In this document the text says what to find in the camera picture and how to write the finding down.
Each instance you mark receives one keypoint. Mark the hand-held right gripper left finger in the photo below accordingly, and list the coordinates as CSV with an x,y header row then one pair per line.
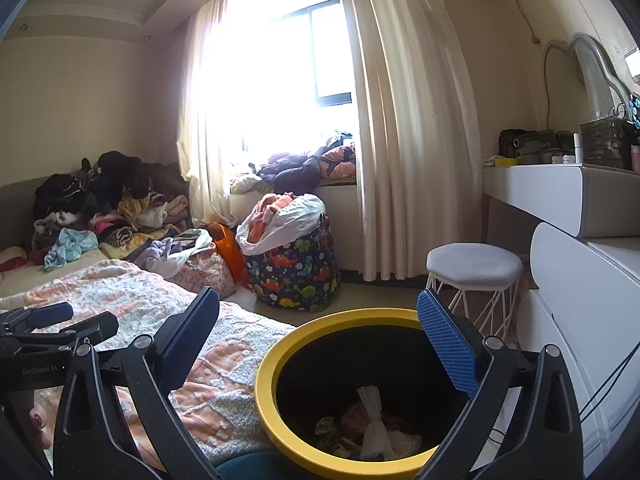
x,y
187,330

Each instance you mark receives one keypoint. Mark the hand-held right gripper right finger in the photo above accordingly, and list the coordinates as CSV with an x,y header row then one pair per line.
x,y
447,345

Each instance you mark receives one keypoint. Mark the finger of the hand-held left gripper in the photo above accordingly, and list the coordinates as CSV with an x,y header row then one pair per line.
x,y
85,328
40,316

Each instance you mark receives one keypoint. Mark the yellow-rimmed black trash bin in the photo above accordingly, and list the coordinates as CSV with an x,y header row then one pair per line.
x,y
280,355

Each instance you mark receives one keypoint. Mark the white printed plastic bag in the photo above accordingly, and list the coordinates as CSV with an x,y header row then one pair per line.
x,y
405,442

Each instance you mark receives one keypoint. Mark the red plastic bag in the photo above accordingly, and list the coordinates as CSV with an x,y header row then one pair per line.
x,y
352,417

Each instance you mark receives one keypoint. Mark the person's left hand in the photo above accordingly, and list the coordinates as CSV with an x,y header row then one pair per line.
x,y
42,422

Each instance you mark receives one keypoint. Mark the beige bed sheet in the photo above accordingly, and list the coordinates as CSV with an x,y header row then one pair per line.
x,y
50,277

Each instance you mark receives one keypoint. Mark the pink and white blanket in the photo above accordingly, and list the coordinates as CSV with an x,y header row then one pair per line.
x,y
225,360

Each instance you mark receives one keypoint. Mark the pink floral pillow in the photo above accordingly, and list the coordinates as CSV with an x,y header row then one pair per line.
x,y
205,275

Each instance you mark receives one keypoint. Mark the red cloth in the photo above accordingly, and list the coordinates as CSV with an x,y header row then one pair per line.
x,y
11,260

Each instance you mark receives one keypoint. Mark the light blue garment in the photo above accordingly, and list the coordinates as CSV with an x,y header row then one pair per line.
x,y
70,247

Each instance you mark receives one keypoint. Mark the lavender and white garment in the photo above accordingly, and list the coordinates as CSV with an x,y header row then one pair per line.
x,y
170,252

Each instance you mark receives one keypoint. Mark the white round stool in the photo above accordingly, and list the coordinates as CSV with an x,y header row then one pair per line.
x,y
475,260

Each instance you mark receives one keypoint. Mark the grey bed headboard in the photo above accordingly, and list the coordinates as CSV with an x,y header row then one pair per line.
x,y
20,210

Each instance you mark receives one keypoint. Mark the dinosaur print laundry bag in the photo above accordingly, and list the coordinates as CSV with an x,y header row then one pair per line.
x,y
295,270

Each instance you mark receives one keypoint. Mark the white drawer cabinet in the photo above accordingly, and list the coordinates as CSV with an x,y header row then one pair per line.
x,y
585,300

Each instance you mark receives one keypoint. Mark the pile of dark clothes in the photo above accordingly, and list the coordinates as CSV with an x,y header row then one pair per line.
x,y
115,175

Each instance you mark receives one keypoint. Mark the white bag of orange clothes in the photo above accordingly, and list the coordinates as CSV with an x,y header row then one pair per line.
x,y
300,215

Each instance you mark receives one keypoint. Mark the white dressing table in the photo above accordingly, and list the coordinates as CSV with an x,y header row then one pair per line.
x,y
540,195

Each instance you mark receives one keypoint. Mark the yellow box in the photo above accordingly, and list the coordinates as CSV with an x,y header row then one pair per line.
x,y
505,161

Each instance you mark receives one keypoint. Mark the clothes heap on windowsill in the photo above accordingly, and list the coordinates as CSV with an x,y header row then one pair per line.
x,y
295,162

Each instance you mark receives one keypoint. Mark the cream curtain by dressing table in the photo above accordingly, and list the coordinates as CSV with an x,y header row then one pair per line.
x,y
410,135

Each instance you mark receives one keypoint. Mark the olive green bag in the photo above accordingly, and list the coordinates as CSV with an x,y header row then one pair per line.
x,y
525,145

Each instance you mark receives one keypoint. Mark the cream curtain by bed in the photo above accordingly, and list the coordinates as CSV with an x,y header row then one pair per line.
x,y
200,110

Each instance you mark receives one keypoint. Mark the white bottle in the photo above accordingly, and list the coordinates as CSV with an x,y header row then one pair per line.
x,y
578,150

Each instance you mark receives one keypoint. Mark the dark clear cosmetics organizer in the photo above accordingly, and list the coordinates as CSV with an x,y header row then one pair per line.
x,y
605,145

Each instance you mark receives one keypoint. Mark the pink bottle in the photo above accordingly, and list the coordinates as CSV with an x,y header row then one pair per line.
x,y
636,160

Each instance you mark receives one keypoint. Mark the window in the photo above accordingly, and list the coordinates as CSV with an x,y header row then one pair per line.
x,y
290,60

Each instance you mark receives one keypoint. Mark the wavy frame mirror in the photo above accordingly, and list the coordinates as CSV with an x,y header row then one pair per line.
x,y
595,75

